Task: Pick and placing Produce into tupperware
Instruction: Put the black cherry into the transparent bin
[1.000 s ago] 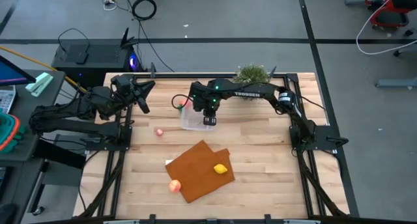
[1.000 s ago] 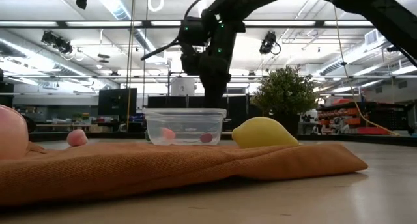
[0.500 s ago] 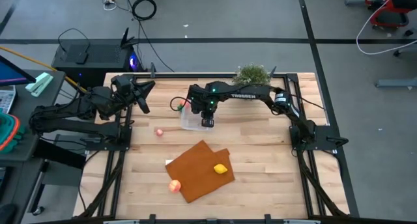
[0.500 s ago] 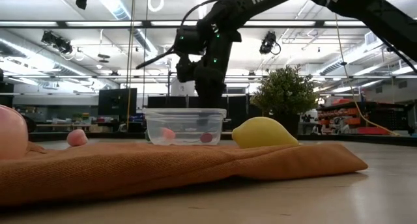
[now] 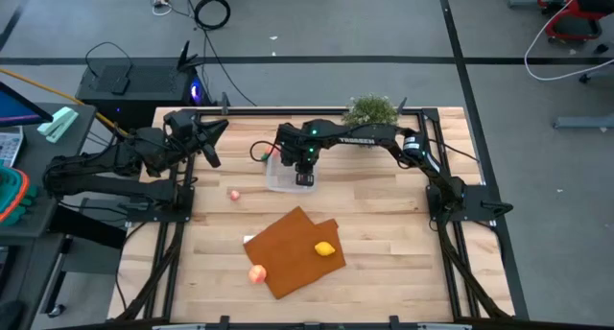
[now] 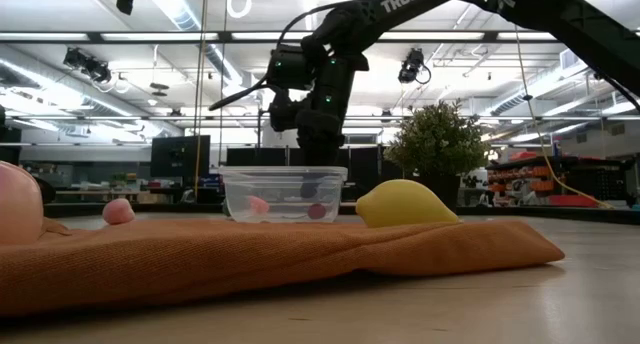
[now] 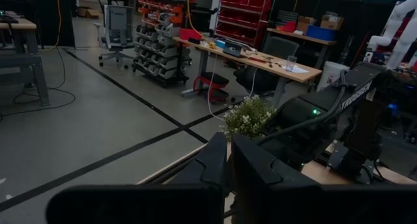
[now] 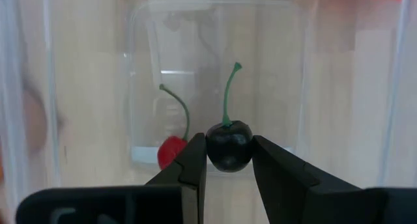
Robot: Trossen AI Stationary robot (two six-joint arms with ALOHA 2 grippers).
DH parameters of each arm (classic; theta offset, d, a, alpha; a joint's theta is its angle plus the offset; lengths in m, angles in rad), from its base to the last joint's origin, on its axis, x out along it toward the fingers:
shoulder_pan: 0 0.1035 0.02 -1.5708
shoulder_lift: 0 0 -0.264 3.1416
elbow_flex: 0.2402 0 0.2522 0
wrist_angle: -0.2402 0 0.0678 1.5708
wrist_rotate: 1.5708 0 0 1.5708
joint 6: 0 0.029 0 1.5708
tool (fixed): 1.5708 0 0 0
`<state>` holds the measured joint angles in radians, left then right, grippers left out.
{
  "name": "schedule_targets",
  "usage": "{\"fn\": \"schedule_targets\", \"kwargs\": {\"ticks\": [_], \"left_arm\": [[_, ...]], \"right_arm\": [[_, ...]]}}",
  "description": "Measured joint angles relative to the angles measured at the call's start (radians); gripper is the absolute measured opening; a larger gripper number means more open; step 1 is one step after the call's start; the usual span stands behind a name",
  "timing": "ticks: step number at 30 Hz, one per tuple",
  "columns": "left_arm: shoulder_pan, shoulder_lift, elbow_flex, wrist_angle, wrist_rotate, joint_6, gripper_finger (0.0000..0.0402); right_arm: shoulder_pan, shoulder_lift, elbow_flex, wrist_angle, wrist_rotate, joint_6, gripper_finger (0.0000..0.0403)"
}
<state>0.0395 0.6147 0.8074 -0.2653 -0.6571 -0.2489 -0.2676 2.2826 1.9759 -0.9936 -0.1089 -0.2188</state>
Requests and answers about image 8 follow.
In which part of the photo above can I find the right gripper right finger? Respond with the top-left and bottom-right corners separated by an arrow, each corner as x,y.
252,134 -> 371,224

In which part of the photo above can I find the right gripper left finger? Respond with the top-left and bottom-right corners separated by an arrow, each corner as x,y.
145,132 -> 209,224

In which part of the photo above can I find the red cherry with green stem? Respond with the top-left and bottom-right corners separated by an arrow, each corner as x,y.
157,83 -> 191,171

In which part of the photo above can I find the black cherry with green stem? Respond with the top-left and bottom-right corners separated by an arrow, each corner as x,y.
205,61 -> 253,173

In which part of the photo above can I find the clear plastic tupperware container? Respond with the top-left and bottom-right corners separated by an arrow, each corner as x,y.
0,0 -> 417,224

